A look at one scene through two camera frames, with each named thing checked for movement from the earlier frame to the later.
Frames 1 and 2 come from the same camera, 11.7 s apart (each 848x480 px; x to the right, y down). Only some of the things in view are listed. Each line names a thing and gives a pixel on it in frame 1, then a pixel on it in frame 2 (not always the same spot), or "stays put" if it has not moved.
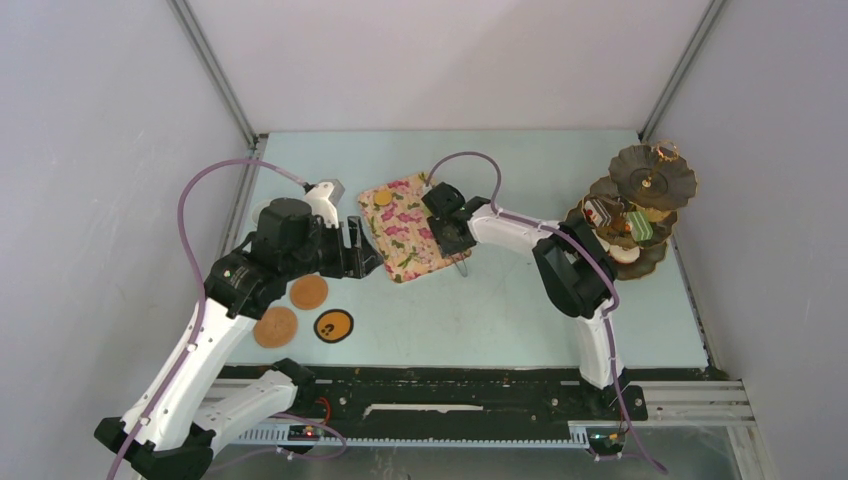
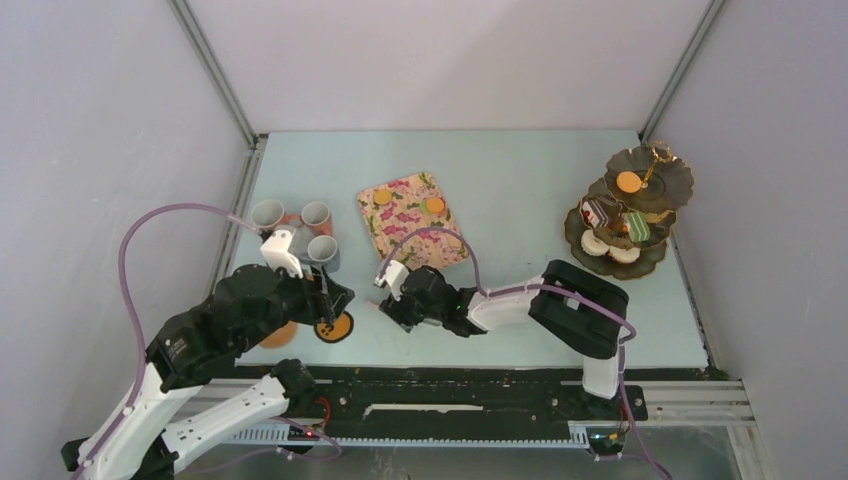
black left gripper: [355, 261] to [324, 298]
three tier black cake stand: [634, 208] stays put
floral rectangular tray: [399, 224] stays put
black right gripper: [446, 248] to [399, 313]
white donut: [622, 255] stays put
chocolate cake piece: [601, 211] stays put
